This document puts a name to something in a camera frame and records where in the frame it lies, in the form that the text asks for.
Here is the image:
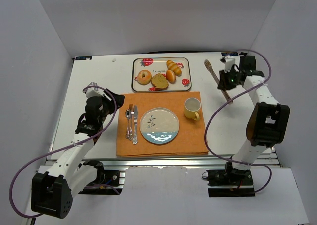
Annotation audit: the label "metal serving tongs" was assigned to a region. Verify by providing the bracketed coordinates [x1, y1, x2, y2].
[204, 59, 232, 104]

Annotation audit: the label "brown bread slice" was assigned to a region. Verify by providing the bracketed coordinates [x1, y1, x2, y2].
[151, 73, 169, 91]

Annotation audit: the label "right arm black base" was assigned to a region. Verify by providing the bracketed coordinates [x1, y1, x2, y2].
[201, 169, 255, 198]

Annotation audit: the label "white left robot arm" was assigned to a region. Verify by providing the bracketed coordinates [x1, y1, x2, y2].
[31, 86, 125, 219]

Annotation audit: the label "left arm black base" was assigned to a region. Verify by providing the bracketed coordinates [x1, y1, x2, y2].
[79, 160, 125, 195]

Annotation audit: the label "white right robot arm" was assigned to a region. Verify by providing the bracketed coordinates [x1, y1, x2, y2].
[218, 56, 290, 183]

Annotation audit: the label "striped long bread roll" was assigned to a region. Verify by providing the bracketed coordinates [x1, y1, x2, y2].
[166, 60, 182, 76]

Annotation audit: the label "silver spoon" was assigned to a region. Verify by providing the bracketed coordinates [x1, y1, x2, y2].
[125, 109, 130, 139]

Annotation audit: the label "silver fork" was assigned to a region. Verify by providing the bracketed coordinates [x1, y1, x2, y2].
[129, 104, 134, 141]

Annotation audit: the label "blue label right corner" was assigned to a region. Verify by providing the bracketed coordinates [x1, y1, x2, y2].
[221, 52, 239, 56]

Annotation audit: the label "blue label corner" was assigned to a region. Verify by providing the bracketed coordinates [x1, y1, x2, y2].
[221, 52, 239, 56]
[75, 56, 92, 61]

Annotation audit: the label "silver table knife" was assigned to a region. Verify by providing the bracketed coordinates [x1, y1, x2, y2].
[132, 105, 138, 145]

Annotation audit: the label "sugared bagel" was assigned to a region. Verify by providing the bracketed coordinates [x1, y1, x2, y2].
[137, 70, 152, 85]

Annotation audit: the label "yellow ceramic mug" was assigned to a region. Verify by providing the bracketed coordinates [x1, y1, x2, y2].
[184, 98, 201, 121]

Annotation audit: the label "strawberry print white tray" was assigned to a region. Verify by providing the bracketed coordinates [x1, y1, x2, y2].
[131, 57, 192, 93]

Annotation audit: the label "blue label left corner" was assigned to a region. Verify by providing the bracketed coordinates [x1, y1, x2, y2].
[75, 56, 92, 61]

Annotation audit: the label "white blue ceramic plate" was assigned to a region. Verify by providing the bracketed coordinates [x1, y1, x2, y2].
[139, 108, 180, 145]

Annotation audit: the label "round golden bun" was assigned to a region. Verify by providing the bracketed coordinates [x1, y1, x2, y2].
[166, 70, 176, 84]

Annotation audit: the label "orange cloth placemat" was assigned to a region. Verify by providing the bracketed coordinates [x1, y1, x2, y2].
[116, 91, 208, 157]

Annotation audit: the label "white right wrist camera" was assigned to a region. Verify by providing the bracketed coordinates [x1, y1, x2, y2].
[220, 55, 236, 72]

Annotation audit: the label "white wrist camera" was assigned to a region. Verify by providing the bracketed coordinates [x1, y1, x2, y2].
[83, 82, 103, 98]
[220, 55, 236, 72]

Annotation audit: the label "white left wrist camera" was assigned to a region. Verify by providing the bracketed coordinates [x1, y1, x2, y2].
[83, 82, 103, 98]

